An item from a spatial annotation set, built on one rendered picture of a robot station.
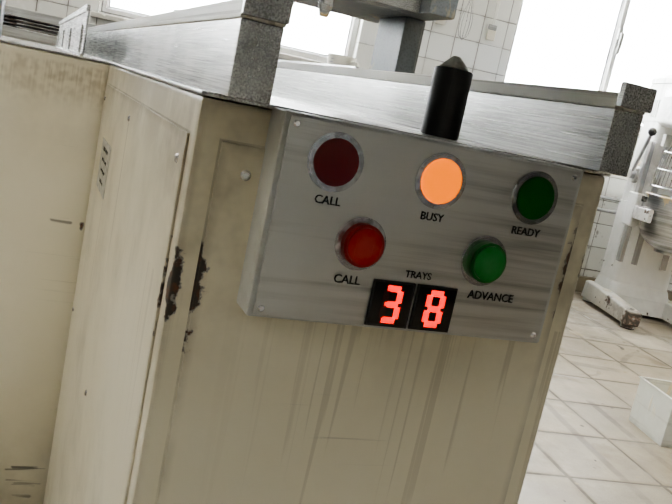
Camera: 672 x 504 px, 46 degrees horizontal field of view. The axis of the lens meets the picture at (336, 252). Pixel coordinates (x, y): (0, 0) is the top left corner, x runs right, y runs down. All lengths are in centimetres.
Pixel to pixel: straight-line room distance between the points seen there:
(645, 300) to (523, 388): 427
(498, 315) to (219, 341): 21
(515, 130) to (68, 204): 72
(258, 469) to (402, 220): 22
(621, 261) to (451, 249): 430
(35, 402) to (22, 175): 35
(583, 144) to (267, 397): 31
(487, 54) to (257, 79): 437
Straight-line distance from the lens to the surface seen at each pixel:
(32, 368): 131
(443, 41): 476
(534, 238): 62
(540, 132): 70
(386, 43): 151
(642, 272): 492
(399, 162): 55
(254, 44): 51
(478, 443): 69
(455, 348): 64
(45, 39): 378
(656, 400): 286
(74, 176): 123
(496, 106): 77
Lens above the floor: 85
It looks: 10 degrees down
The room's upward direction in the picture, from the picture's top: 12 degrees clockwise
